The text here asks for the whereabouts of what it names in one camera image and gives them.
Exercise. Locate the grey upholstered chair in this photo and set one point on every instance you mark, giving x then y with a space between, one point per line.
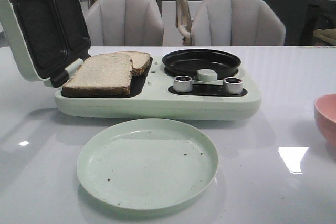
125 23
237 23

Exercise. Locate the bread slice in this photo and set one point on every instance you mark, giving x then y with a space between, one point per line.
101 75
141 60

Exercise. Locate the left grey upholstered chair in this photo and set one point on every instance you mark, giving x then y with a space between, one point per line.
125 23

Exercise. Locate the beige office chair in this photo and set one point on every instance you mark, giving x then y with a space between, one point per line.
183 21

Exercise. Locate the right silver control knob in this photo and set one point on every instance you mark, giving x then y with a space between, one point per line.
233 86

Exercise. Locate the left silver control knob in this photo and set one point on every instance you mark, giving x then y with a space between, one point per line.
183 84

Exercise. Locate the light green round plate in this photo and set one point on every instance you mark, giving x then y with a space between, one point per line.
147 165

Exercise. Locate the beige cushion at right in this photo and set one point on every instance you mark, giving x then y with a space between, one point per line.
326 35

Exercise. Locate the right grey upholstered chair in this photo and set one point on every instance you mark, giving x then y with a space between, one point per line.
237 23

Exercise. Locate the green breakfast maker base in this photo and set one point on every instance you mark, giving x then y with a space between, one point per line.
156 101

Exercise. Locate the black round frying pan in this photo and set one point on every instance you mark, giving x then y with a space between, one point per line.
189 61

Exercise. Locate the pink bowl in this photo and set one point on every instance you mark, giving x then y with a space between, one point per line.
324 115

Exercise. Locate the green breakfast maker lid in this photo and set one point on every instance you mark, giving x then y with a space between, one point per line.
46 37

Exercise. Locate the silver control knob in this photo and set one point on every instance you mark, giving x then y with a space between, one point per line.
183 84
233 86

